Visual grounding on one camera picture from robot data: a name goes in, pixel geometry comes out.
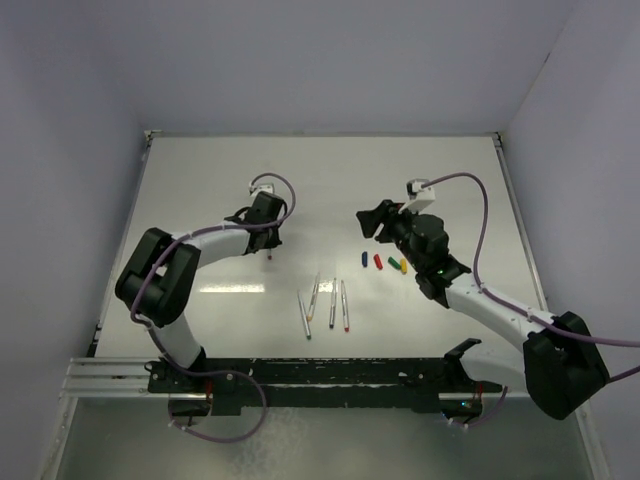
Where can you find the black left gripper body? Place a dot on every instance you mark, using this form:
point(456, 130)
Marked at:
point(272, 238)

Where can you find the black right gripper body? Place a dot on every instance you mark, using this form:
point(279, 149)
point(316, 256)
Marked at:
point(397, 230)

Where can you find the green pen cap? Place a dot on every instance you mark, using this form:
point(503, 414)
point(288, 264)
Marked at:
point(394, 263)

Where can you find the silver pen green tip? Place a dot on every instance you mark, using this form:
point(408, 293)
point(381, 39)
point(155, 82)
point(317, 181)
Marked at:
point(305, 321)

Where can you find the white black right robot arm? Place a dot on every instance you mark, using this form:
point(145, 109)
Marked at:
point(560, 367)

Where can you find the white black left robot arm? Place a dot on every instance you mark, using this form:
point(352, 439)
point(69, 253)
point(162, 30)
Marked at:
point(156, 282)

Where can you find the red pen cap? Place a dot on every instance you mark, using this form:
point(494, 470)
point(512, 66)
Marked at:
point(378, 262)

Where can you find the silver pen red tip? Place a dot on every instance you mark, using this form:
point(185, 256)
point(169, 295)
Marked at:
point(344, 306)

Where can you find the silver pen blue tip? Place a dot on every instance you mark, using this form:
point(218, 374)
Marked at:
point(333, 303)

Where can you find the silver pen yellow tip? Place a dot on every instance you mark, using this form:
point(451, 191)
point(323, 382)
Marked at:
point(313, 299)

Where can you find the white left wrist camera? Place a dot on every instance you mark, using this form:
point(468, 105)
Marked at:
point(256, 188)

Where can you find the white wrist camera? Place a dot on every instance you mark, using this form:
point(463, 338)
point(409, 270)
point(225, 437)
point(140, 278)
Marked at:
point(420, 196)
point(256, 188)

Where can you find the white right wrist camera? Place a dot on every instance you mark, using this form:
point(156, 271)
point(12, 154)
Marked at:
point(420, 196)

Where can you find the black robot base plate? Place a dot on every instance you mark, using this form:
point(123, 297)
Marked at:
point(224, 387)

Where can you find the aluminium extrusion rail left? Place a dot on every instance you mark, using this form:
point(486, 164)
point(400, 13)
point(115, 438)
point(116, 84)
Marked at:
point(106, 378)

